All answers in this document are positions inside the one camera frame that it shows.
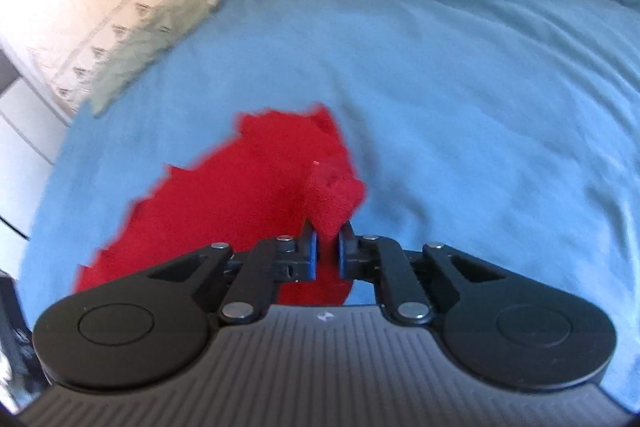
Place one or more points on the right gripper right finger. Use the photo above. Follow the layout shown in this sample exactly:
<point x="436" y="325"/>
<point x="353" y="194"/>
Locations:
<point x="423" y="287"/>

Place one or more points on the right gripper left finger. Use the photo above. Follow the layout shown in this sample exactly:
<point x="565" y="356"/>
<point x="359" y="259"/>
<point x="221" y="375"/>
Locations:
<point x="240" y="287"/>

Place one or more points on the red knit garment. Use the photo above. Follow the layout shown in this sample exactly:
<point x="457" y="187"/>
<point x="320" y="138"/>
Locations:
<point x="279" y="171"/>

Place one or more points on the blue bed sheet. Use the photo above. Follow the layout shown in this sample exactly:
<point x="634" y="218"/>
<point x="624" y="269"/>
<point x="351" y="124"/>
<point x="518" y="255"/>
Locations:
<point x="506" y="128"/>

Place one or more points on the white wardrobe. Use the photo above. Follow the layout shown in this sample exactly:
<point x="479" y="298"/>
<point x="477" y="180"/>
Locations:
<point x="32" y="132"/>

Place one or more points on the green pillow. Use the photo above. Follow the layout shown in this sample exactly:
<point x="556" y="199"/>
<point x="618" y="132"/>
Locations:
<point x="168" y="23"/>

